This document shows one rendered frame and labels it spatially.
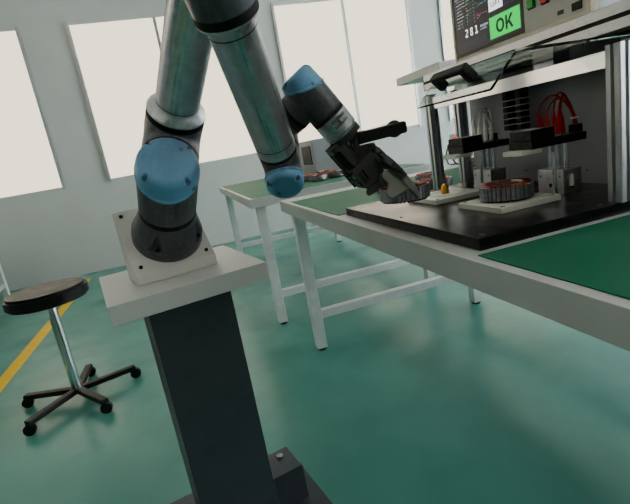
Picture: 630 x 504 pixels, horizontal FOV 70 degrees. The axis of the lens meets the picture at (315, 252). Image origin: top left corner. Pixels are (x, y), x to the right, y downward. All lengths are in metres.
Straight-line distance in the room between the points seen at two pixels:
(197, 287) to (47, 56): 5.02
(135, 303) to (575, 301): 0.72
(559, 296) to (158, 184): 0.66
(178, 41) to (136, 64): 4.82
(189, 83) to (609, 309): 0.74
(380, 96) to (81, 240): 4.01
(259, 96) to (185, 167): 0.22
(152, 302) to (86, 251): 4.82
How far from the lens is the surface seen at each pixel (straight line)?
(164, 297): 0.92
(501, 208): 0.99
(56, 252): 5.79
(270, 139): 0.81
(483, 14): 1.33
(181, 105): 0.93
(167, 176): 0.87
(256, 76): 0.74
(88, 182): 5.64
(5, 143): 5.82
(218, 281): 0.94
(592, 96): 1.25
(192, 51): 0.87
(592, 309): 0.61
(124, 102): 5.62
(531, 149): 1.08
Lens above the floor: 0.97
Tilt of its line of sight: 13 degrees down
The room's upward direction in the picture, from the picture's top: 10 degrees counter-clockwise
